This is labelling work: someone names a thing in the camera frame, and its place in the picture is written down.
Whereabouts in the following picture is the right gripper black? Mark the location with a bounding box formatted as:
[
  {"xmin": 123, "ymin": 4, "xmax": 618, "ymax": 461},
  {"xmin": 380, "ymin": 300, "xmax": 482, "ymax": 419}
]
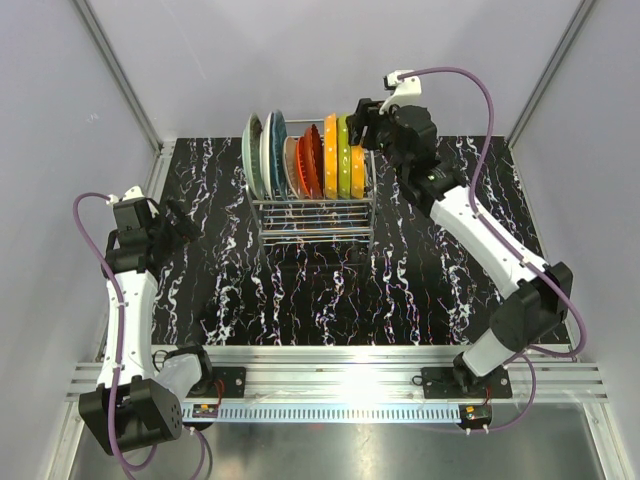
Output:
[{"xmin": 345, "ymin": 100, "xmax": 408, "ymax": 178}]

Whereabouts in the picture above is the orange-yellow scalloped plate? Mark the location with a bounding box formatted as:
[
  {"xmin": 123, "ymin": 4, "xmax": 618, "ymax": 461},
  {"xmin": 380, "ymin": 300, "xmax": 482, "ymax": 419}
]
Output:
[{"xmin": 351, "ymin": 146, "xmax": 366, "ymax": 199}]

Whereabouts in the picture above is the green scalloped plate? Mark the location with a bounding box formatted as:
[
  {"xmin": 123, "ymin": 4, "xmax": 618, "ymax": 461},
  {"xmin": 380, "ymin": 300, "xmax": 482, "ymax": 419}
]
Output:
[{"xmin": 337, "ymin": 114, "xmax": 351, "ymax": 199}]

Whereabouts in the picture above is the yellow scalloped plate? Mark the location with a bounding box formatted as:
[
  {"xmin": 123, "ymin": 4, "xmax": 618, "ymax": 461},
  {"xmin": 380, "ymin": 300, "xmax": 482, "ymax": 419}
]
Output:
[{"xmin": 323, "ymin": 113, "xmax": 338, "ymax": 200}]

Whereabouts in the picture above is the dark red scalloped plate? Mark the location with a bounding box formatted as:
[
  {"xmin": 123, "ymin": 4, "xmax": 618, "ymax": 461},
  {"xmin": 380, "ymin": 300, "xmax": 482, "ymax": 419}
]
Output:
[{"xmin": 303, "ymin": 124, "xmax": 323, "ymax": 199}]

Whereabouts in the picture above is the red-orange scalloped plate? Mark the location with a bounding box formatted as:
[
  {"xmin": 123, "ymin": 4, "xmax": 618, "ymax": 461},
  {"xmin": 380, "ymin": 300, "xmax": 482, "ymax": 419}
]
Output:
[{"xmin": 295, "ymin": 137, "xmax": 310, "ymax": 199}]

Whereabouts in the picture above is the light green flower plate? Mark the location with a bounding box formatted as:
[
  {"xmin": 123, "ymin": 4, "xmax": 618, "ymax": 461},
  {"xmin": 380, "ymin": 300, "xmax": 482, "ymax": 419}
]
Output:
[{"xmin": 242, "ymin": 113, "xmax": 264, "ymax": 200}]

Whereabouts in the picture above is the white plate teal rim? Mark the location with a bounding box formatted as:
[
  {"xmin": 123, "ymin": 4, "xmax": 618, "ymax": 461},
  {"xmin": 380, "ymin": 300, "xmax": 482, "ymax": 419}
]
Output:
[{"xmin": 260, "ymin": 112, "xmax": 274, "ymax": 200}]

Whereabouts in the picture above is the cream plate with dark patch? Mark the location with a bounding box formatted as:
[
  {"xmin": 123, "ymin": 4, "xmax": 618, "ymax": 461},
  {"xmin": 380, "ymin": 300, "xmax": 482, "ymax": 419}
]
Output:
[{"xmin": 283, "ymin": 136, "xmax": 301, "ymax": 199}]

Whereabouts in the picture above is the dark teal plate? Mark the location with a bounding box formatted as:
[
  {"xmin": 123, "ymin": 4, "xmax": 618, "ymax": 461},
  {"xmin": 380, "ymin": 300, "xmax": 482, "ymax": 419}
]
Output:
[{"xmin": 270, "ymin": 110, "xmax": 288, "ymax": 200}]

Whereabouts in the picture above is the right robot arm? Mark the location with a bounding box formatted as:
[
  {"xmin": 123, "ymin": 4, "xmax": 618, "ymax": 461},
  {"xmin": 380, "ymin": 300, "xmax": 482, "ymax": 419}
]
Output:
[{"xmin": 346, "ymin": 98, "xmax": 573, "ymax": 397}]

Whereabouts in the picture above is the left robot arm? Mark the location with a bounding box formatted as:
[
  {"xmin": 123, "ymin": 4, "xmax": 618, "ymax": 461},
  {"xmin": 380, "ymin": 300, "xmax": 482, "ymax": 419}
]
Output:
[{"xmin": 79, "ymin": 188, "xmax": 215, "ymax": 460}]

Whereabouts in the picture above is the left controller board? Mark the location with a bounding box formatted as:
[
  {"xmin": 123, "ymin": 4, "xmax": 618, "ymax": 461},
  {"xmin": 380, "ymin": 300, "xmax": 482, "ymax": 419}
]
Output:
[{"xmin": 192, "ymin": 404, "xmax": 219, "ymax": 418}]

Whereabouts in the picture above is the controller board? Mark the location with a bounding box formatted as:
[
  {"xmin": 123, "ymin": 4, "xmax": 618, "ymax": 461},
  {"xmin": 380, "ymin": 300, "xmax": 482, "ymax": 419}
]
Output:
[
  {"xmin": 460, "ymin": 404, "xmax": 493, "ymax": 424},
  {"xmin": 192, "ymin": 404, "xmax": 219, "ymax": 418}
]

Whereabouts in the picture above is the right controller board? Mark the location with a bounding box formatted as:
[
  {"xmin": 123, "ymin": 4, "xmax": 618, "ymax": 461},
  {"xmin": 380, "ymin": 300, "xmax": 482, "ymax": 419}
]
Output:
[{"xmin": 460, "ymin": 404, "xmax": 493, "ymax": 424}]

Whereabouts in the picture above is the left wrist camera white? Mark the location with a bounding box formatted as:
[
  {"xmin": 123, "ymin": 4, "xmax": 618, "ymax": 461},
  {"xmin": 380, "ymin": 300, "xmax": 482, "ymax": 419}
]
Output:
[{"xmin": 106, "ymin": 185, "xmax": 145, "ymax": 206}]

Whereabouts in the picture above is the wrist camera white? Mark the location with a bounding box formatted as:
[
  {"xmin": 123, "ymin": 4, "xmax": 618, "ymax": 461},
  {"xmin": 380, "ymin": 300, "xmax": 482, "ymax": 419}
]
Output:
[
  {"xmin": 379, "ymin": 70, "xmax": 422, "ymax": 115},
  {"xmin": 106, "ymin": 185, "xmax": 145, "ymax": 206}
]

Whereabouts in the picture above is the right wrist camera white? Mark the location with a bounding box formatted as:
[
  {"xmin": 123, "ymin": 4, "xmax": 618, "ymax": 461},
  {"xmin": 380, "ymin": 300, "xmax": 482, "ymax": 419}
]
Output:
[{"xmin": 379, "ymin": 70, "xmax": 422, "ymax": 115}]

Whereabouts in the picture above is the left aluminium frame post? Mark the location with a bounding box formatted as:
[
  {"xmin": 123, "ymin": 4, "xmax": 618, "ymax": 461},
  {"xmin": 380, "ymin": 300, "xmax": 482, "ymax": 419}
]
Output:
[{"xmin": 70, "ymin": 0, "xmax": 164, "ymax": 157}]

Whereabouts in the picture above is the aluminium frame post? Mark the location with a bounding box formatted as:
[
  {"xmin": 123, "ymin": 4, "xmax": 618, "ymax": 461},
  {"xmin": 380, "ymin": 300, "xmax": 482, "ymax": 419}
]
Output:
[
  {"xmin": 70, "ymin": 0, "xmax": 164, "ymax": 157},
  {"xmin": 506, "ymin": 0, "xmax": 599, "ymax": 149}
]

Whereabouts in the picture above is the metal wire dish rack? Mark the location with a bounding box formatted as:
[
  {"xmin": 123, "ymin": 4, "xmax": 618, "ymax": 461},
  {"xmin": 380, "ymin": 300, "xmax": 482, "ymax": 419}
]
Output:
[{"xmin": 246, "ymin": 118, "xmax": 377, "ymax": 250}]

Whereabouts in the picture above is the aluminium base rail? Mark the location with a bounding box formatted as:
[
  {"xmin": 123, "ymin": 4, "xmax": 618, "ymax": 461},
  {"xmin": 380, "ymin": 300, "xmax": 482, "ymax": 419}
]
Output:
[{"xmin": 69, "ymin": 344, "xmax": 609, "ymax": 426}]

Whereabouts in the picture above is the right aluminium frame post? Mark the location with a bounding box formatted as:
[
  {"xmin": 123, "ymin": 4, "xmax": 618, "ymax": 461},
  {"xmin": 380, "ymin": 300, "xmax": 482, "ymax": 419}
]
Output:
[{"xmin": 506, "ymin": 0, "xmax": 599, "ymax": 149}]

